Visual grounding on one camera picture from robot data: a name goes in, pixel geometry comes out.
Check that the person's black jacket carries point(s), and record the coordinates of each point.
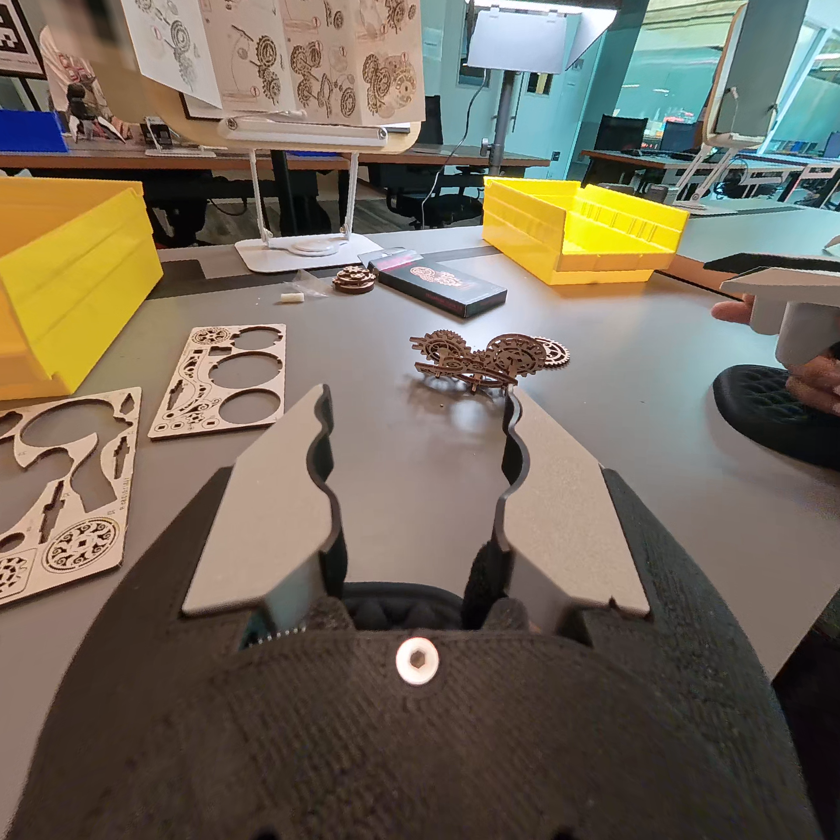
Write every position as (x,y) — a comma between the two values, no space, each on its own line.
(814,722)

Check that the printed figure standee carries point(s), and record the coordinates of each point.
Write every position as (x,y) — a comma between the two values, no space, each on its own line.
(79,85)

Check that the black monitor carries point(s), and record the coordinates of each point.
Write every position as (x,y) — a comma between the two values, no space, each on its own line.
(620,134)

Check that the wooden sheet with curved cutouts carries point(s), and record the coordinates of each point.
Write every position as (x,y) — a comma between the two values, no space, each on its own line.
(108,518)

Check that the black and white marker sign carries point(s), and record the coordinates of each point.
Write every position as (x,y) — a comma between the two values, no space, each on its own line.
(19,39)

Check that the grey desk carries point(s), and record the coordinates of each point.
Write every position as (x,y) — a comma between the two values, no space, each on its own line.
(623,420)

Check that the stacked dark wooden gears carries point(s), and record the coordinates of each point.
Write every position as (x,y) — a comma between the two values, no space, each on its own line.
(354,280)

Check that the clear plastic bag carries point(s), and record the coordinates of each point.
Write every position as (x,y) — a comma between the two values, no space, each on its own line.
(312,282)

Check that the person's right hand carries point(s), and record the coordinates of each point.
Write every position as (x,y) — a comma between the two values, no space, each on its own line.
(817,387)

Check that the wooden sheet with round holes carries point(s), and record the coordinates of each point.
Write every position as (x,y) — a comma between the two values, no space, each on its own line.
(164,430)

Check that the white light panel on pole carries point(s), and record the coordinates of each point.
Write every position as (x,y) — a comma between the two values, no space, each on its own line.
(518,39)

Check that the blue plastic bin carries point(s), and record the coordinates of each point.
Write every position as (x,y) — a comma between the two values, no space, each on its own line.
(33,131)

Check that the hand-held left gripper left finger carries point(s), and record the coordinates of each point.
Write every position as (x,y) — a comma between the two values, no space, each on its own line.
(262,512)

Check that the row of office desks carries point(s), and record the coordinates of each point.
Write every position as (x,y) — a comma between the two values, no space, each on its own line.
(656,157)

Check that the black cardboard box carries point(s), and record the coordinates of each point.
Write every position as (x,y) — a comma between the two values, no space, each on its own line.
(439,282)

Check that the black office chair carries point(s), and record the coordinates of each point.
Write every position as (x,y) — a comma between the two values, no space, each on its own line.
(430,177)

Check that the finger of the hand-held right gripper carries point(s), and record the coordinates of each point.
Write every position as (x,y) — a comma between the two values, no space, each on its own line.
(800,315)

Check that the long wooden table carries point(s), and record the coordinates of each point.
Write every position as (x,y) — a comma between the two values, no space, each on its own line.
(98,161)

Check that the wooden gear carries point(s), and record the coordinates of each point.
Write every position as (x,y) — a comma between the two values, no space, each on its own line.
(565,354)

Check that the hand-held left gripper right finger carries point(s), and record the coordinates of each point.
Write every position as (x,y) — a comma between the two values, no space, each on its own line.
(571,525)

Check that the grey office table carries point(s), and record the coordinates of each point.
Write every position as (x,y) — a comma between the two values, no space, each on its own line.
(741,229)

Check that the small desk sign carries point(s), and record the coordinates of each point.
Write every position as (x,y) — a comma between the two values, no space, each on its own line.
(161,134)

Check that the wooden gear clock model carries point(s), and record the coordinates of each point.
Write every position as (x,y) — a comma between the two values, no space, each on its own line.
(453,351)

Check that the yellow plastic bin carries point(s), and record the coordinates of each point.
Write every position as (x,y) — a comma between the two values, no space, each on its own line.
(79,295)
(590,262)

